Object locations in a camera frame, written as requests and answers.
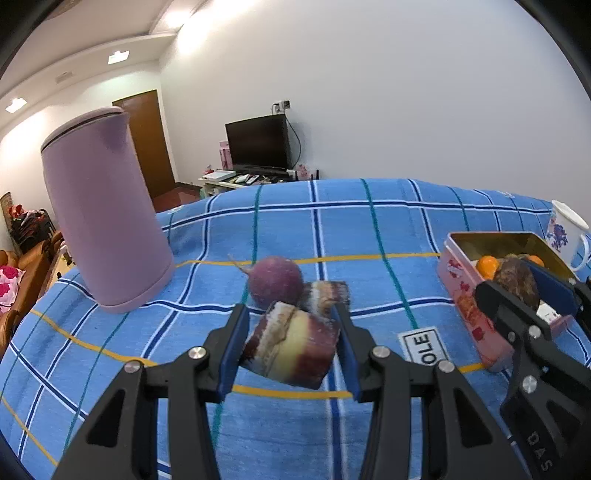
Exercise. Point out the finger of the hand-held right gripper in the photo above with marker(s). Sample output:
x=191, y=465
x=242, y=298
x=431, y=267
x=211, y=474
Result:
x=556, y=290
x=508, y=318

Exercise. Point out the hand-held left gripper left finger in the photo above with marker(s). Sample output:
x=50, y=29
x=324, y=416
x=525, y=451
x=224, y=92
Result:
x=233, y=355

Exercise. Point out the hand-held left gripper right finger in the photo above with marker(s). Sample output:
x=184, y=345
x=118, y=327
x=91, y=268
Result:
x=347, y=360

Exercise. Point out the orange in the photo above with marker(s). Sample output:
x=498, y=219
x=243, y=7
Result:
x=487, y=267
x=535, y=261

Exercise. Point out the dark wrinkled passion fruit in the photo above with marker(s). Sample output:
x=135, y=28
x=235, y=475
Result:
x=515, y=277

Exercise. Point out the pink tin box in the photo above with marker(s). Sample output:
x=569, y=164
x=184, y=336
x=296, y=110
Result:
x=461, y=295

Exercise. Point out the purple sugarcane piece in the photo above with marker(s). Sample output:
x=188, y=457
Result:
x=291, y=348

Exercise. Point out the printed paper sheet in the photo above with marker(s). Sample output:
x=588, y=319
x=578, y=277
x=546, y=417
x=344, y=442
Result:
x=550, y=313

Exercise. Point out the white floral mug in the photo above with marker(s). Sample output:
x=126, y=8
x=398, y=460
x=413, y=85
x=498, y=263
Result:
x=565, y=235

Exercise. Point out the purple round radish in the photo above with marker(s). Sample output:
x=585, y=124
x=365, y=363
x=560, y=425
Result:
x=276, y=282

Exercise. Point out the blue plaid blanket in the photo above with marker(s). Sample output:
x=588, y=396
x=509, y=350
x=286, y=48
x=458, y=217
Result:
x=346, y=221

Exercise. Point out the white television stand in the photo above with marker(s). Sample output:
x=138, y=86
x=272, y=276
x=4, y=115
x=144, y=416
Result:
x=217, y=184

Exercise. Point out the white flat box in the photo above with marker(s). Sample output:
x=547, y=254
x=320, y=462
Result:
x=219, y=174

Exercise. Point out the pink patterned packet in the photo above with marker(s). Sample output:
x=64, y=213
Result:
x=302, y=171

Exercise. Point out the purple electric kettle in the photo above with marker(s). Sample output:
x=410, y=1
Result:
x=106, y=207

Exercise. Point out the black television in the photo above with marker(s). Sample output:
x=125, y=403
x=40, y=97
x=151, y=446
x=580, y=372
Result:
x=257, y=141

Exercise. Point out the brown leather sofa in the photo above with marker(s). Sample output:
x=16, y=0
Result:
x=32, y=272

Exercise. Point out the brown wooden door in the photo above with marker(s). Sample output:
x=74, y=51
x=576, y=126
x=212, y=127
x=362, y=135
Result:
x=147, y=138

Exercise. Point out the pink floral cushion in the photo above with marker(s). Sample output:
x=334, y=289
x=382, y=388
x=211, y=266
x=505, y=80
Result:
x=9, y=286

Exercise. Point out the rack with clothes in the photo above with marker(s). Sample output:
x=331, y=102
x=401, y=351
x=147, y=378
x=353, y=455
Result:
x=30, y=224

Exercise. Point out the square ceiling light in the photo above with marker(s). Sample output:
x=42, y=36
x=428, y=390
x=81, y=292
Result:
x=15, y=104
x=118, y=57

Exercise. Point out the ceiling air vent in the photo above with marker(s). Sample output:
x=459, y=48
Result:
x=64, y=76

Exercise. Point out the white wall socket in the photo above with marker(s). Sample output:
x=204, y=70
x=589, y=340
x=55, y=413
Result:
x=281, y=106

